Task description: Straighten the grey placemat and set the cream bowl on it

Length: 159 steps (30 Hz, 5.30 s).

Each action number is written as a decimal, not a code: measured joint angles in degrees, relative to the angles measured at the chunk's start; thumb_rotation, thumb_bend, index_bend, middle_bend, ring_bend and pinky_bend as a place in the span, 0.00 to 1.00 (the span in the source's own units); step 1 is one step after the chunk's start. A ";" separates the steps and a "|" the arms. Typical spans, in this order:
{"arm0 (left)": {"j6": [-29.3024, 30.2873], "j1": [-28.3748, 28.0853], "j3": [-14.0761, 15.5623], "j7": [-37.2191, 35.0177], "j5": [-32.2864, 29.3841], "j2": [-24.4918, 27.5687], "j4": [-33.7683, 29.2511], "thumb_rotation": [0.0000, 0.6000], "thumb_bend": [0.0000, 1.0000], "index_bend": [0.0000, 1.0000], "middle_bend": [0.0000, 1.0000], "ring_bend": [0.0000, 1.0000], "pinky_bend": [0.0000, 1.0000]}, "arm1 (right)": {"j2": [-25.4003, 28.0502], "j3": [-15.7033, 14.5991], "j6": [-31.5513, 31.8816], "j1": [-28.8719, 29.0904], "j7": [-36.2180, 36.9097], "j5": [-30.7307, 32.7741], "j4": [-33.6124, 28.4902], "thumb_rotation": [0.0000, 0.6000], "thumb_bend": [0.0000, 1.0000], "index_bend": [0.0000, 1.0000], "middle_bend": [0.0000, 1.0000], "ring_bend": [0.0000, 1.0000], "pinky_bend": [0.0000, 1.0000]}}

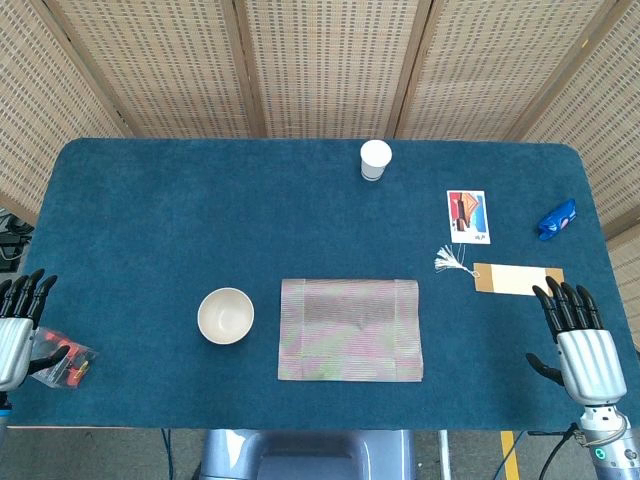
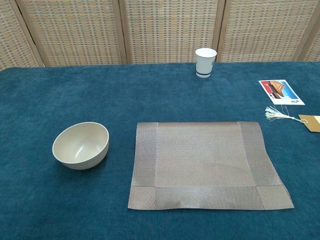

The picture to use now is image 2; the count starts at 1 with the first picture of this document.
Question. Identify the woven bamboo folding screen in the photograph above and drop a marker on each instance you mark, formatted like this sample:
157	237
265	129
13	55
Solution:
75	30

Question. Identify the white-bordered photo postcard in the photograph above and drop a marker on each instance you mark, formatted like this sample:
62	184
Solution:
280	91

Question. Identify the blue table cloth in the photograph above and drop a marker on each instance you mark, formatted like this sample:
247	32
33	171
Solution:
50	100

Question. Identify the white paper cup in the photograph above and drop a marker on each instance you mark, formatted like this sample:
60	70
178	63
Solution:
205	62

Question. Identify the brown woven placemat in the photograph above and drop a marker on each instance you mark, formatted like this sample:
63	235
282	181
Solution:
205	162

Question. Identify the brown bookmark with white tassel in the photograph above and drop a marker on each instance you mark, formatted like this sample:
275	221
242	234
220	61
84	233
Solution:
311	122

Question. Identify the beige bowl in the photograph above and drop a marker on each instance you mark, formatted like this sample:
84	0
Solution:
80	147

